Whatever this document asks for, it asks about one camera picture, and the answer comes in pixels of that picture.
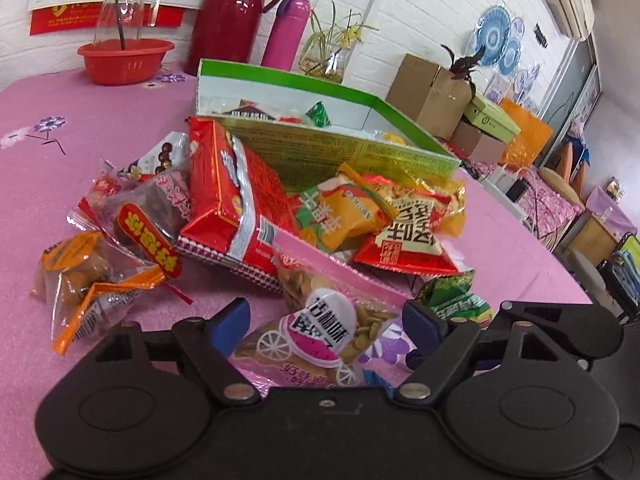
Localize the white packet with brown balls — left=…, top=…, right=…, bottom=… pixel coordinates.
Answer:
left=117, top=131, right=193, bottom=183

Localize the red snack packet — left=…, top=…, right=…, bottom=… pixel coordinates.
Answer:
left=177, top=116, right=301, bottom=295

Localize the glass pitcher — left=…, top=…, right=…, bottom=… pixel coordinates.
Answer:
left=92, top=0, right=163, bottom=53

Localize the green shoe box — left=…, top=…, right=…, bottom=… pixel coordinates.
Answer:
left=462, top=91, right=522, bottom=143

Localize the pink floral tablecloth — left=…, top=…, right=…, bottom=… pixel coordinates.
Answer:
left=0, top=65, right=596, bottom=480

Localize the purple leafed plant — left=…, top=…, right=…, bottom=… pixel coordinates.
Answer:
left=440, top=44, right=487, bottom=101

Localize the small cardboard box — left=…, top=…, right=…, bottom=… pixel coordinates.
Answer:
left=451, top=121, right=508, bottom=163

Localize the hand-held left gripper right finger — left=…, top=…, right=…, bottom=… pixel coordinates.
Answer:
left=395, top=300, right=556, bottom=405

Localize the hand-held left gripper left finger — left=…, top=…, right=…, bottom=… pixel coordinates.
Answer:
left=92, top=297, right=262, bottom=407

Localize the green cardboard box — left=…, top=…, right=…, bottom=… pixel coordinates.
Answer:
left=195, top=58, right=462, bottom=196

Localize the white power strip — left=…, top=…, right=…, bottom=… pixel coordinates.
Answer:
left=482, top=167, right=528, bottom=203

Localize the orange gift bag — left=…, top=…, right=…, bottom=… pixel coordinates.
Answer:
left=497, top=97, right=555, bottom=171

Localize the small blue paper fan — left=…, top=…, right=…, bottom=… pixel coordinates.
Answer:
left=499, top=16, right=526, bottom=77

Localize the black stirring stick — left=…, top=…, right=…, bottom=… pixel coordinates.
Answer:
left=112, top=0, right=126, bottom=53

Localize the wooden side table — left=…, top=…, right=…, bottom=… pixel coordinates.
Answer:
left=567, top=212, right=621, bottom=268

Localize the large blue paper fan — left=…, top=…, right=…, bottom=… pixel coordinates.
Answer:
left=472, top=4, right=512, bottom=67

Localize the floral bed cover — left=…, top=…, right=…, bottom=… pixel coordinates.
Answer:
left=515, top=165, right=586, bottom=251

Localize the pink melon seed packet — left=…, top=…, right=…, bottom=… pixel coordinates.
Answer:
left=227, top=227, right=418, bottom=391

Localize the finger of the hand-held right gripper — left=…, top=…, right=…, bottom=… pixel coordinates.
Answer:
left=487, top=300, right=625, bottom=371

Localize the pink insulated bottle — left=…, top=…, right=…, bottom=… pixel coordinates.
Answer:
left=260, top=0, right=312, bottom=73

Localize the orange yellow snack packet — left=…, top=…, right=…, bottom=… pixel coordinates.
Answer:
left=295, top=162, right=396, bottom=253

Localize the brown date packet yellow label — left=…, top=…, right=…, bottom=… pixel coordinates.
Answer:
left=107, top=167, right=195, bottom=305

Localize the small clear red label packet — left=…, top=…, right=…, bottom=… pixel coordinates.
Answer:
left=77, top=170, right=126, bottom=216

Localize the large cardboard box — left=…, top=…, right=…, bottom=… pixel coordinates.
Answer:
left=386, top=53, right=478, bottom=139

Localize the plant in glass vase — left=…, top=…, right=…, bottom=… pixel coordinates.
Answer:
left=298, top=0, right=379, bottom=85

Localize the red yellow peanut packet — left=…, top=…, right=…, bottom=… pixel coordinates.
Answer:
left=352, top=170, right=468, bottom=278

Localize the red plastic basin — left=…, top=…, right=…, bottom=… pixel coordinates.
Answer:
left=77, top=39, right=176, bottom=86

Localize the red thermos jug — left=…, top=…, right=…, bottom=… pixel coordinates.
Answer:
left=183, top=0, right=290, bottom=77

